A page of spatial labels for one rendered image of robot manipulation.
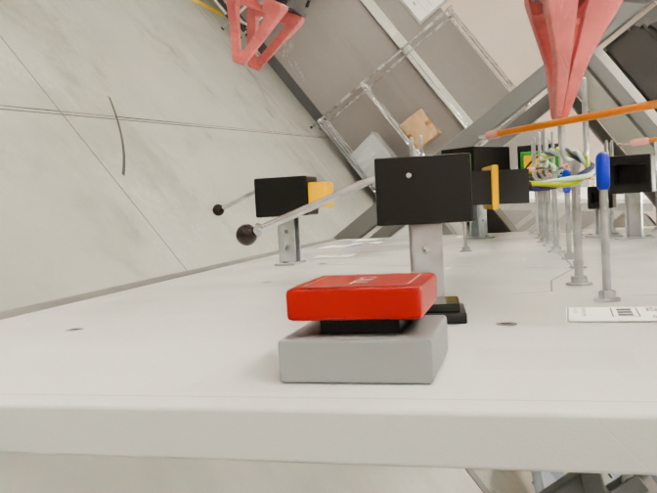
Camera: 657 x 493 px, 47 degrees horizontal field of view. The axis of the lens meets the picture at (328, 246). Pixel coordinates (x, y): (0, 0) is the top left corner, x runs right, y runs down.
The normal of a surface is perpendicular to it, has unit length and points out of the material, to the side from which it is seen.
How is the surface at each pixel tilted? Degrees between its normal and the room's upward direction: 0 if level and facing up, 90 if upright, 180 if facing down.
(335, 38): 90
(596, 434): 90
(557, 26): 100
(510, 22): 90
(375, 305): 90
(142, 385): 54
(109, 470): 0
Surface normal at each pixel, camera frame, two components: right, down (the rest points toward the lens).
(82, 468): 0.75, -0.62
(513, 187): -0.04, 0.06
